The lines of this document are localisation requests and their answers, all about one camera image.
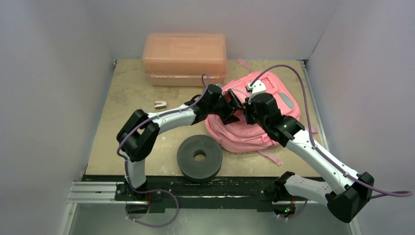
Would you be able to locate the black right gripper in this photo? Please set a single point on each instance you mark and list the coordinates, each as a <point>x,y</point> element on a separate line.
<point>247,112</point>

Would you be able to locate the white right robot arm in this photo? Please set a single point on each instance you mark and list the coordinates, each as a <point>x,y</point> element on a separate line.
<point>339,191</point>

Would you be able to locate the aluminium rail base frame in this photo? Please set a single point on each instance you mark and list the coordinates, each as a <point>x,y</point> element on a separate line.
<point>103,205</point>

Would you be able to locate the pink student backpack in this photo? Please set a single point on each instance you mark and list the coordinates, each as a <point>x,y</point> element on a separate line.
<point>246,135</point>

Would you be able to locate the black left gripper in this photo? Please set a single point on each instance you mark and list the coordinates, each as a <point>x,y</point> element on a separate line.
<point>227,116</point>

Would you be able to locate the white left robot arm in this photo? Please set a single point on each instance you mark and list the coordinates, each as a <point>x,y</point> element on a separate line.
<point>138,135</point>

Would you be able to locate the translucent orange plastic box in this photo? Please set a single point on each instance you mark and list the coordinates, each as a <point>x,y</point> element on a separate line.
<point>181,59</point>

